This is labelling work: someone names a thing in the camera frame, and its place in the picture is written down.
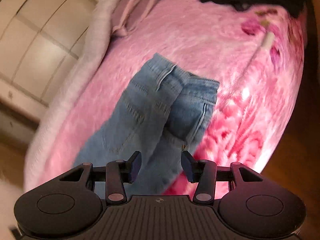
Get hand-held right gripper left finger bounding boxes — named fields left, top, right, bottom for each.
left=54, top=151, right=142, bottom=204

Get blue jeans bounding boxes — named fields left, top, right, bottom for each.
left=74, top=52, right=221, bottom=197

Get white wardrobe doors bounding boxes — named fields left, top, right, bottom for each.
left=0, top=0, right=100, bottom=130

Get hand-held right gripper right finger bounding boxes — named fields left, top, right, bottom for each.
left=181, top=150, right=269, bottom=203

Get light pink folded cloth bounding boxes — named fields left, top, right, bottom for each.
left=110, top=0, right=167, bottom=38

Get pink floral blanket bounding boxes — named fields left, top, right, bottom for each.
left=24, top=0, right=306, bottom=196

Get white ribbed mattress edge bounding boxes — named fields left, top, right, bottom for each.
left=24, top=0, right=121, bottom=188

